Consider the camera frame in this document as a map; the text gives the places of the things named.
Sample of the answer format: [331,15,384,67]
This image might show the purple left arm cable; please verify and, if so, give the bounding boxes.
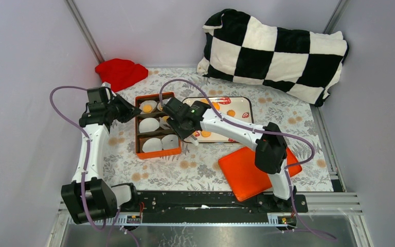
[49,85,140,247]

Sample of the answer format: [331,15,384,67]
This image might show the metal tongs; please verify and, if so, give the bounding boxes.
[188,134,199,146]

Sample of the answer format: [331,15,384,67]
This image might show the red knit hat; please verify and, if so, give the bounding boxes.
[95,58,149,93]

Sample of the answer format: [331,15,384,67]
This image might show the white strawberry tray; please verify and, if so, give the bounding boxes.
[193,96,254,143]

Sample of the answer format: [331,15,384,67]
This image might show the orange cookie box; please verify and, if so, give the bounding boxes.
[135,92,181,160]

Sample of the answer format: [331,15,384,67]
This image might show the floral tablecloth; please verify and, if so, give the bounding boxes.
[102,68,333,191]

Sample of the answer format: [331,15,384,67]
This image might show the white paper cup liner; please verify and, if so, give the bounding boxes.
[159,116,172,130]
[138,118,160,133]
[157,101,166,112]
[139,100,158,114]
[161,134,179,150]
[141,138,163,153]

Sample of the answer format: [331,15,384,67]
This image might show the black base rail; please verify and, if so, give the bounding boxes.
[121,190,293,213]

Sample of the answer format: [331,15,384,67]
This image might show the orange box lid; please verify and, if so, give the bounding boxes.
[218,147,297,202]

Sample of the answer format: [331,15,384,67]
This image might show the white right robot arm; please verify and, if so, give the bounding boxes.
[161,97,295,212]

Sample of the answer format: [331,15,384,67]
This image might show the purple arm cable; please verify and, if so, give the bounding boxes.
[159,79,338,243]
[49,85,140,247]

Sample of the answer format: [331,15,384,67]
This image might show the black white checkered pillow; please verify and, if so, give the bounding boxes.
[196,9,349,107]

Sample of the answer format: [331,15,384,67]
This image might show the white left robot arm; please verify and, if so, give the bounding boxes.
[61,82,141,226]

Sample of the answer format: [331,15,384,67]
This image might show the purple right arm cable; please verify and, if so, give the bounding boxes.
[159,79,338,243]

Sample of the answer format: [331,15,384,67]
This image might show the orange swirl cookie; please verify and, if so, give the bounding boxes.
[226,110,236,117]

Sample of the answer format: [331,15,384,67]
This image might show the orange fish cookie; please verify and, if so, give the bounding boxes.
[211,101,220,111]

